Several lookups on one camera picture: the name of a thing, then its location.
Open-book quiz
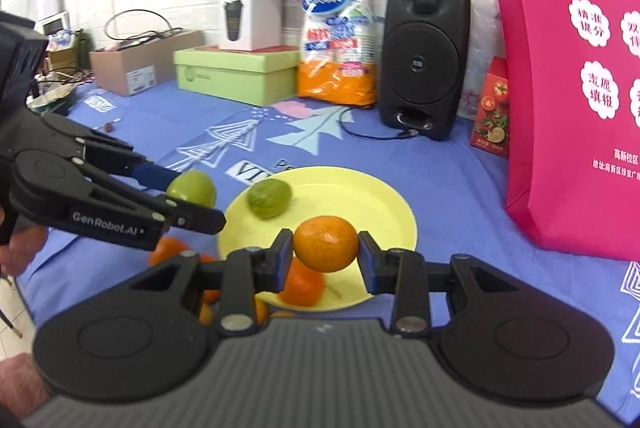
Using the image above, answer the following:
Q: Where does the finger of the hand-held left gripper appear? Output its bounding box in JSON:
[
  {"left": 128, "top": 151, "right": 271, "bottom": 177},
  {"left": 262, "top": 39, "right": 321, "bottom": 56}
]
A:
[
  {"left": 9, "top": 149, "right": 227, "bottom": 252},
  {"left": 42, "top": 114, "right": 173, "bottom": 196}
]

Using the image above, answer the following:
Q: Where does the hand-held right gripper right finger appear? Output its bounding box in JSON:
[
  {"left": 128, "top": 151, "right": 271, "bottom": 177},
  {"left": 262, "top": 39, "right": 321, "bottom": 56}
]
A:
[{"left": 357, "top": 231, "right": 508, "bottom": 336}]

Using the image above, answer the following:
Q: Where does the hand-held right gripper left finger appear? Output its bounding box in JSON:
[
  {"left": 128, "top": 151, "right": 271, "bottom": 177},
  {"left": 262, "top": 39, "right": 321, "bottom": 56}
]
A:
[{"left": 127, "top": 229, "right": 295, "bottom": 336}]

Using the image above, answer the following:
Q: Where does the smooth green fruit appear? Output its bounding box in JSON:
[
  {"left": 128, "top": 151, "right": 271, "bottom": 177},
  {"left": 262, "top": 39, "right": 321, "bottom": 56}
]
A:
[{"left": 166, "top": 171, "right": 217, "bottom": 209}]

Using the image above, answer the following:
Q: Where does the orange tangerine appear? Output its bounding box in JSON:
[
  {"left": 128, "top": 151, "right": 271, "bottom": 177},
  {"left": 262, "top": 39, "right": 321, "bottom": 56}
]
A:
[
  {"left": 278, "top": 257, "right": 327, "bottom": 307},
  {"left": 148, "top": 236, "right": 190, "bottom": 267},
  {"left": 199, "top": 254, "right": 224, "bottom": 305},
  {"left": 292, "top": 216, "right": 360, "bottom": 272}
]

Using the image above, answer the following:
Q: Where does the yellow plate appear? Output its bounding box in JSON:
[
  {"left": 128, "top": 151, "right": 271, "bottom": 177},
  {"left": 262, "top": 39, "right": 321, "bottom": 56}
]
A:
[{"left": 217, "top": 166, "right": 419, "bottom": 312}]

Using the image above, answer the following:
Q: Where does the person's left hand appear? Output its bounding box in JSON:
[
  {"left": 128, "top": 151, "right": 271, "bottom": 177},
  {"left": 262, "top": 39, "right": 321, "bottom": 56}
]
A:
[{"left": 0, "top": 206, "right": 50, "bottom": 279}]

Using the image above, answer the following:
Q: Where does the dark bowl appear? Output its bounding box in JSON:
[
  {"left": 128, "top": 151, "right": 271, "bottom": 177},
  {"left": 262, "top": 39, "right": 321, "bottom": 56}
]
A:
[{"left": 27, "top": 82, "right": 79, "bottom": 115}]

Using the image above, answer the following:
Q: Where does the wrinkled green fruit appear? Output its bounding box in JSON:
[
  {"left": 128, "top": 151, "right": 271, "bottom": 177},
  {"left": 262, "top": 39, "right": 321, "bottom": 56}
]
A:
[{"left": 248, "top": 179, "right": 293, "bottom": 220}]

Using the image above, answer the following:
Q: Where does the brown cardboard box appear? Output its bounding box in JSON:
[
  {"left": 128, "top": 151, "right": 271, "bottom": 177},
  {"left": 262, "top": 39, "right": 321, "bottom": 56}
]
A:
[{"left": 89, "top": 28, "right": 205, "bottom": 97}]

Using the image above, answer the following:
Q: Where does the blue printed blanket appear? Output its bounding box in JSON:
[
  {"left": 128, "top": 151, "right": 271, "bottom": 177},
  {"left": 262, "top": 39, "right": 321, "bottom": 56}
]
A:
[{"left": 15, "top": 78, "right": 640, "bottom": 424}]

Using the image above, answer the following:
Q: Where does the light green shoe box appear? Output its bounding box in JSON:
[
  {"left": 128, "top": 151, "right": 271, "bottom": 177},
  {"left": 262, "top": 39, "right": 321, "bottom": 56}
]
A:
[{"left": 173, "top": 46, "right": 301, "bottom": 107}]

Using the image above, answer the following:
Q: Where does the white box with cup print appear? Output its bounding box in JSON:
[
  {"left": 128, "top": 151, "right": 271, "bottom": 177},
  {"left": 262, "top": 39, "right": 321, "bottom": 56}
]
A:
[{"left": 218, "top": 0, "right": 285, "bottom": 54}]

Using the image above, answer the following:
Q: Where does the red juice carton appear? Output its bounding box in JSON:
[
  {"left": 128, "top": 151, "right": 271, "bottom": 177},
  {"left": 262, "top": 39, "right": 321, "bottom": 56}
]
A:
[{"left": 470, "top": 56, "right": 511, "bottom": 159}]

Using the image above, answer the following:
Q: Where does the black speaker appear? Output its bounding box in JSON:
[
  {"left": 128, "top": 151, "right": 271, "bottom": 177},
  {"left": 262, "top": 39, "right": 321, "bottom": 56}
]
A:
[{"left": 378, "top": 0, "right": 472, "bottom": 141}]

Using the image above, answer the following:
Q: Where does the orange paper cup pack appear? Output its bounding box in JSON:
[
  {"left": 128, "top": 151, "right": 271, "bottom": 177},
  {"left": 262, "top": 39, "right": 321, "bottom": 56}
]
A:
[{"left": 296, "top": 0, "right": 380, "bottom": 107}]

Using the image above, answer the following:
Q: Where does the pink tote bag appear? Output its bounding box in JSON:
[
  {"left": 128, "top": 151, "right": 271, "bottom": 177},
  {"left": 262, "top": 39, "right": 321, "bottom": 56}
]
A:
[{"left": 493, "top": 0, "right": 640, "bottom": 261}]

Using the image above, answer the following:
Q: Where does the white floral plastic bag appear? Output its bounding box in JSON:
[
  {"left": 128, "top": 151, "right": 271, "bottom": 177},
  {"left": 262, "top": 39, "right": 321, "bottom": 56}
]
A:
[{"left": 407, "top": 0, "right": 511, "bottom": 119}]

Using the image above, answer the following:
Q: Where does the black looped cable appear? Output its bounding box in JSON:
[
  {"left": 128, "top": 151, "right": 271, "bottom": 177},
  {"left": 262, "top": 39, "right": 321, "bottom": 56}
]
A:
[{"left": 103, "top": 8, "right": 187, "bottom": 44}]

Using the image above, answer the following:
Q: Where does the black speaker cable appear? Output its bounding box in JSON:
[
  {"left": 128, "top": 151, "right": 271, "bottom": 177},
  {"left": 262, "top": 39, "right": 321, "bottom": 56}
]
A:
[{"left": 338, "top": 106, "right": 420, "bottom": 140}]

